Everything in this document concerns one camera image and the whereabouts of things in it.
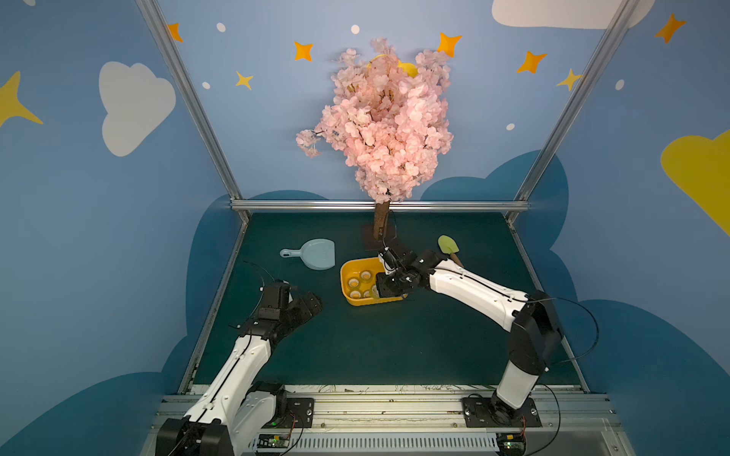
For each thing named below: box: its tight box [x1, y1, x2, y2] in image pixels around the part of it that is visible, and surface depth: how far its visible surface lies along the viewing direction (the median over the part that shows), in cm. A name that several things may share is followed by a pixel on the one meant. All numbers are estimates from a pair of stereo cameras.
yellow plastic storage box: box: [340, 256, 409, 307], surface depth 101 cm
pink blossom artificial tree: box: [295, 38, 454, 240], surface depth 73 cm
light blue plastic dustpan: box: [279, 238, 336, 270], surface depth 112 cm
